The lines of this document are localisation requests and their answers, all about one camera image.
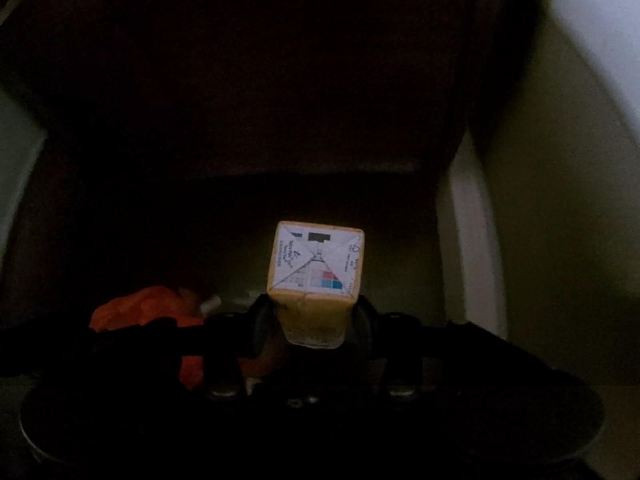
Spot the beige drink carton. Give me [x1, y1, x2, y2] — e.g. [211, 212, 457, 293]
[267, 221, 364, 349]

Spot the white door frame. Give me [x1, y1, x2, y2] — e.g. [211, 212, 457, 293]
[436, 136, 508, 339]

